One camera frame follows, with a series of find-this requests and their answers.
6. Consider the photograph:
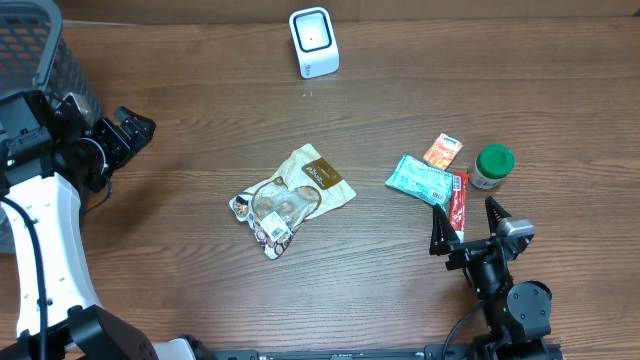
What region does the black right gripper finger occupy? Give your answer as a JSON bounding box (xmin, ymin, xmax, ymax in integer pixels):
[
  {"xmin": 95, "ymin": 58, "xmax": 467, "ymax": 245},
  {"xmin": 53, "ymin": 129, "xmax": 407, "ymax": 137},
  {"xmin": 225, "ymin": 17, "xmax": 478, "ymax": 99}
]
[
  {"xmin": 429, "ymin": 205, "xmax": 460, "ymax": 250},
  {"xmin": 485, "ymin": 196, "xmax": 511, "ymax": 234}
]

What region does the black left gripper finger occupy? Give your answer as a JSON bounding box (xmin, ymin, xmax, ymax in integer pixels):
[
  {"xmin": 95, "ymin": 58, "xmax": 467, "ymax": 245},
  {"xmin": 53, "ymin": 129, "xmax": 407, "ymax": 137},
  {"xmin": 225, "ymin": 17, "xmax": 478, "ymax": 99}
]
[
  {"xmin": 130, "ymin": 117, "xmax": 156, "ymax": 151},
  {"xmin": 114, "ymin": 106, "xmax": 144, "ymax": 131}
]

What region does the red candy bar wrapper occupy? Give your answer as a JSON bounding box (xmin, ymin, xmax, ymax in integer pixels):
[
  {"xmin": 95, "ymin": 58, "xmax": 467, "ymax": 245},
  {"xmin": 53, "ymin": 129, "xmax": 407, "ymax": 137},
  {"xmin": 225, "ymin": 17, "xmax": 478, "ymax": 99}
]
[{"xmin": 449, "ymin": 172, "xmax": 469, "ymax": 243}]

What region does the green lid jar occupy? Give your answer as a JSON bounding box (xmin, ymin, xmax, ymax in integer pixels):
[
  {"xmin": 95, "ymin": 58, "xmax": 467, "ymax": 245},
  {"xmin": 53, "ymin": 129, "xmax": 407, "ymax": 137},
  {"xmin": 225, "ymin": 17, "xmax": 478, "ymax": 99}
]
[{"xmin": 468, "ymin": 144, "xmax": 515, "ymax": 190}]

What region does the teal wet wipes pack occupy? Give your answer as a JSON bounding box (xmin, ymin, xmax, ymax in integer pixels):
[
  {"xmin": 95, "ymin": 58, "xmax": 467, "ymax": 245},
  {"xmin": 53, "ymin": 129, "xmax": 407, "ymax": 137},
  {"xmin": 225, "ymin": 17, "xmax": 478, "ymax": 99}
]
[{"xmin": 385, "ymin": 154, "xmax": 453, "ymax": 207}]

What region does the small orange packet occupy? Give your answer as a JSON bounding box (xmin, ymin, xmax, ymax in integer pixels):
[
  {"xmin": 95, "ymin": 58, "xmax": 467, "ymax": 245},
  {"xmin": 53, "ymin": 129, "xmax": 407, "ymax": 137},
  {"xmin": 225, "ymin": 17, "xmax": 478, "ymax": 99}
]
[{"xmin": 422, "ymin": 133, "xmax": 463, "ymax": 171}]

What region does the brown red snack bag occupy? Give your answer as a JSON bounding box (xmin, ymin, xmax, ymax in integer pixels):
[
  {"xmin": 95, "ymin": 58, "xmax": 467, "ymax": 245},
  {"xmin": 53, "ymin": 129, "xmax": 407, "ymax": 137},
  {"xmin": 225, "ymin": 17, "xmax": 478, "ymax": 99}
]
[{"xmin": 229, "ymin": 144, "xmax": 356, "ymax": 260}]

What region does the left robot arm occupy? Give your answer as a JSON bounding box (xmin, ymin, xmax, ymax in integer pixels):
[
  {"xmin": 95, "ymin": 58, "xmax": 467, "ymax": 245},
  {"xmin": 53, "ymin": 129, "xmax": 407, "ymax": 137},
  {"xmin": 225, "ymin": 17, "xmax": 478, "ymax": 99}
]
[{"xmin": 1, "ymin": 91, "xmax": 191, "ymax": 359}]

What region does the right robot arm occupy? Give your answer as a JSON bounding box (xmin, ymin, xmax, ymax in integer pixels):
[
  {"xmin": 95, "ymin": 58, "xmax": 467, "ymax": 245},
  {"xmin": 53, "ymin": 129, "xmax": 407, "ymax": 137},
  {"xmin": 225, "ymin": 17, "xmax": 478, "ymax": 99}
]
[{"xmin": 429, "ymin": 197, "xmax": 562, "ymax": 360}]

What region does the white barcode scanner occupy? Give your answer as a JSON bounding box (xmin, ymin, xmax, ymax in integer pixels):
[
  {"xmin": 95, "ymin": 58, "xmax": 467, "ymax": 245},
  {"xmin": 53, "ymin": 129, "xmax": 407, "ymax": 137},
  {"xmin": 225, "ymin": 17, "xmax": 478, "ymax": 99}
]
[{"xmin": 288, "ymin": 6, "xmax": 340, "ymax": 79}]

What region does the grey plastic mesh basket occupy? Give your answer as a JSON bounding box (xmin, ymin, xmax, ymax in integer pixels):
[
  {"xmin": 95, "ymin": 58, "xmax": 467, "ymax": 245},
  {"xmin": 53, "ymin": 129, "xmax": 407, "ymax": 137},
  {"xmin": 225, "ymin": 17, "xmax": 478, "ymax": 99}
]
[{"xmin": 0, "ymin": 0, "xmax": 104, "ymax": 255}]

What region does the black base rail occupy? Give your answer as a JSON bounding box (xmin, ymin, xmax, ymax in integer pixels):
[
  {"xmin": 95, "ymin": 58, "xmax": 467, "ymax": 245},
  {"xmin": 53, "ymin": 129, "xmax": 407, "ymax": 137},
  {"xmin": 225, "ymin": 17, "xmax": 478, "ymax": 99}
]
[{"xmin": 210, "ymin": 345, "xmax": 565, "ymax": 360}]

